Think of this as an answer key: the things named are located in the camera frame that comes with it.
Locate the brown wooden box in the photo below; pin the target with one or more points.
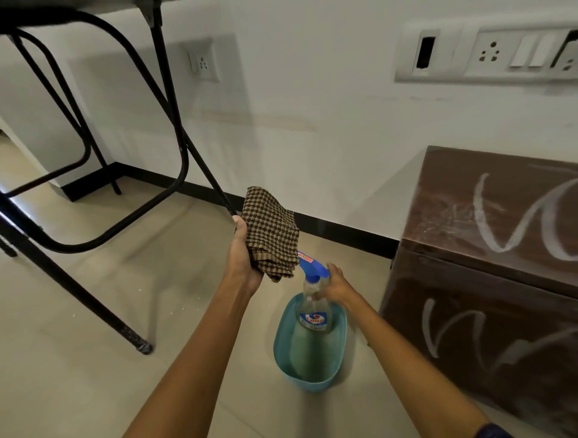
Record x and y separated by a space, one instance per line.
487 279

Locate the dark blue sleeve cuff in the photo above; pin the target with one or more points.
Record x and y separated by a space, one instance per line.
493 431

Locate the teal plastic tub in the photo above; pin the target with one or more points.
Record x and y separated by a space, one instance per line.
311 356

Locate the white switch and socket panel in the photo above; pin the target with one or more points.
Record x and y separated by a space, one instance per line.
487 52

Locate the person's left forearm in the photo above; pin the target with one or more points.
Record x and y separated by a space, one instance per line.
189 361

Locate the person's right forearm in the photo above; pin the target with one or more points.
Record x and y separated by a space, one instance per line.
406 370

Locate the person's right hand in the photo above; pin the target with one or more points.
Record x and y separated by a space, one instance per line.
336 286

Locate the white wall socket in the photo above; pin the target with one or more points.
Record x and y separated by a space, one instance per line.
203 61

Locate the brown checkered cloth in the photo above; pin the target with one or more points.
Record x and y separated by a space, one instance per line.
271 234

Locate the person's left hand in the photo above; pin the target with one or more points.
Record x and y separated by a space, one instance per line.
239 266

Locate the person's left thumb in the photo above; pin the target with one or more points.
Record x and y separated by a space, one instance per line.
240 234

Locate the clear spray bottle blue nozzle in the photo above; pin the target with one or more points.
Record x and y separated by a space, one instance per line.
313 307

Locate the person's right thumb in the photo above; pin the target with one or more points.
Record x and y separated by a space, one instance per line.
335 273

